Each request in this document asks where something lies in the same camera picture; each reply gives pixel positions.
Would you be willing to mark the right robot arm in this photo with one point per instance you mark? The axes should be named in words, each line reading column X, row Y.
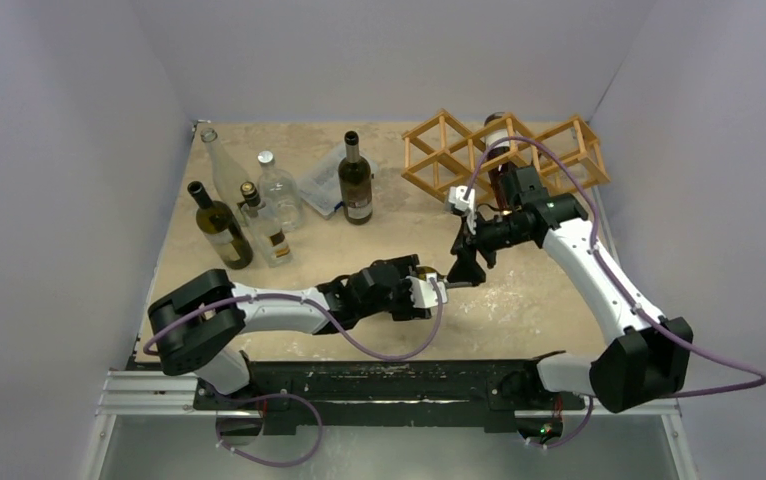
column 646, row 355

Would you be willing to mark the brown bottle gold neck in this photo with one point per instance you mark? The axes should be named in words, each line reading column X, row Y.
column 497, row 172

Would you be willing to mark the clear tall glass bottle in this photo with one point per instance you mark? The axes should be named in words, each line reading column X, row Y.
column 228, row 175

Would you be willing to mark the green bottle cream label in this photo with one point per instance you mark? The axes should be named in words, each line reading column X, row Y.
column 219, row 226

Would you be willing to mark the clear plastic organizer box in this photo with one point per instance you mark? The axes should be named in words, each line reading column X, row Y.
column 319, row 187

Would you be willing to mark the wooden wine rack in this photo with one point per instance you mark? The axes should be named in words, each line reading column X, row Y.
column 442, row 153

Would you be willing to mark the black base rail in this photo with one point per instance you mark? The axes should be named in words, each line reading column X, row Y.
column 283, row 390

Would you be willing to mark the clear squat glass bottle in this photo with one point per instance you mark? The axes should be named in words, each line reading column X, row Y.
column 279, row 188

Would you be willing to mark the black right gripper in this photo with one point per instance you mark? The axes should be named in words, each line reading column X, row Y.
column 469, row 240

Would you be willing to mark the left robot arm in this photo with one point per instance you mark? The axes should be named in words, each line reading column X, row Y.
column 193, row 326

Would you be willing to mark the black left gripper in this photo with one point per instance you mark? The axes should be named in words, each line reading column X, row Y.
column 407, row 267

